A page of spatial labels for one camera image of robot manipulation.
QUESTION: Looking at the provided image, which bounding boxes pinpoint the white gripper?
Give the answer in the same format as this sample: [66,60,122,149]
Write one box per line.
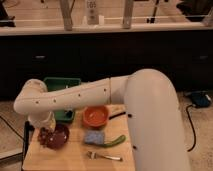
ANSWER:
[28,112,56,131]

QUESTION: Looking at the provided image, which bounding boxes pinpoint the dark red grapes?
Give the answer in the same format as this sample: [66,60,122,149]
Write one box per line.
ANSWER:
[37,128,51,145]

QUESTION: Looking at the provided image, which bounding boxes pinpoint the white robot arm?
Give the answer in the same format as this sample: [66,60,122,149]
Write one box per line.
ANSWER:
[14,69,191,171]

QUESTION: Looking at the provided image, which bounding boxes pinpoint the purple bowl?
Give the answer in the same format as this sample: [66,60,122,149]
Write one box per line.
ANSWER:
[43,124,69,149]

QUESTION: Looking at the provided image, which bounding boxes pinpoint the green plastic bin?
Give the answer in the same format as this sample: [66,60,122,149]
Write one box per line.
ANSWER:
[42,76,82,124]

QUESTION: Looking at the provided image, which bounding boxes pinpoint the blue sponge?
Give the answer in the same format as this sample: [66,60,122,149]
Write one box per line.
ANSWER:
[84,130,105,145]

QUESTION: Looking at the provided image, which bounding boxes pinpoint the silver fork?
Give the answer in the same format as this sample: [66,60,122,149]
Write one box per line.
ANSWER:
[87,151,123,162]

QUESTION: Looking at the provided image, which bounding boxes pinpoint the green chili pepper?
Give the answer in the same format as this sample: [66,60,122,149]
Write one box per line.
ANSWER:
[102,135,126,148]

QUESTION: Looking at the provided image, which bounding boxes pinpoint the dark cabinet counter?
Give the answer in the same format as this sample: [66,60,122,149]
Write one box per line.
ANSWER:
[0,25,213,101]

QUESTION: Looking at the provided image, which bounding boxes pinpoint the dark blue floor object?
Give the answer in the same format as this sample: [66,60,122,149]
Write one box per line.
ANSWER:
[190,92,211,108]

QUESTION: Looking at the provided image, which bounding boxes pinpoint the orange pan with black handle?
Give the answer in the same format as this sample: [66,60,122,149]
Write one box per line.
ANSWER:
[82,106,125,129]

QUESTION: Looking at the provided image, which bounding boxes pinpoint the black floor cable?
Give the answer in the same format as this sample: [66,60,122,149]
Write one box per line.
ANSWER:
[185,103,198,153]

